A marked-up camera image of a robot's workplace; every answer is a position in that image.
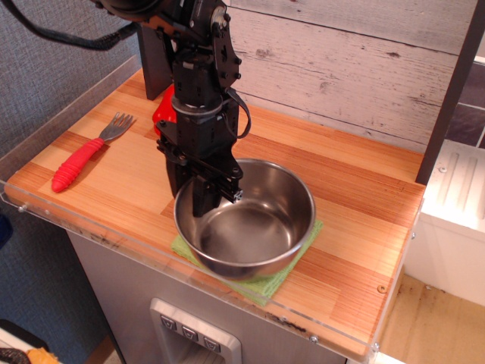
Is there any silver dispenser panel with buttons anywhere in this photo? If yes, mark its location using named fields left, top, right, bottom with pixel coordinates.
left=150, top=298, right=243, bottom=363

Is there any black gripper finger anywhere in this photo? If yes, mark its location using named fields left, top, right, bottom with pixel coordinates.
left=166, top=159, right=194, bottom=197
left=192, top=177, right=222, bottom=218

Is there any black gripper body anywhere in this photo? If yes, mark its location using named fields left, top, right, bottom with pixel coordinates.
left=157, top=100, right=243, bottom=202

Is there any yellow object at corner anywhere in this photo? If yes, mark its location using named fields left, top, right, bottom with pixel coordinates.
left=26, top=348, right=60, bottom=364

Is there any dark right cabinet post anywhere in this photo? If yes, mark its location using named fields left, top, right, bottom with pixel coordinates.
left=415, top=0, right=484, bottom=185

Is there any red plastic bell pepper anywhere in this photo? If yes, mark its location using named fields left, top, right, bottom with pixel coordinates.
left=152, top=84, right=177, bottom=137

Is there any fork with red handle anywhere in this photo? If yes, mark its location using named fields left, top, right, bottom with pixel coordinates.
left=51, top=113, right=134, bottom=193

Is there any green folded towel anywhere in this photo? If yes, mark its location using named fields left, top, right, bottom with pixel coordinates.
left=171, top=220, right=324, bottom=306

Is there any stainless steel bowl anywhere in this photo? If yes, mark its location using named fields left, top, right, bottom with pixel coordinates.
left=174, top=158, right=316, bottom=281

